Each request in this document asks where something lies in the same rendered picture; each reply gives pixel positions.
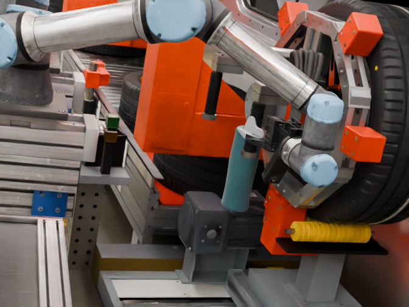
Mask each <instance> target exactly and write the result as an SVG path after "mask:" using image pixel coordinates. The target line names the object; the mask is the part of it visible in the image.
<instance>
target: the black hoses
mask: <svg viewBox="0 0 409 307"><path fill-rule="evenodd" d="M290 59H291V61H292V63H293V64H294V66H295V67H297V68H298V69H299V70H300V71H302V72H303V73H304V74H305V75H307V76H308V77H310V78H311V79H312V80H313V81H314V82H316V83H317V84H318V85H319V86H321V87H322V88H324V89H325V87H326V82H325V81H323V80H320V79H319V78H320V77H322V78H324V79H328V76H329V75H328V74H326V73H325V72H322V68H323V64H324V55H323V54H322V53H316V52H314V51H313V50H312V49H306V50H302V51H301V50H297V51H291V53H290Z"/></svg>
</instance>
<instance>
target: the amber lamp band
mask: <svg viewBox="0 0 409 307"><path fill-rule="evenodd" d="M103 140H104V141H105V142H106V143H116V141H117V131H116V132H115V131H108V130H107V129H106V128H104V132H103Z"/></svg>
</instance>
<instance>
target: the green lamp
mask: <svg viewBox="0 0 409 307"><path fill-rule="evenodd" d="M119 120H120V117H119V116H118V115H116V114H108V113H107V114H106V118H105V125H106V127H107V128H113V129H118V127H119Z"/></svg>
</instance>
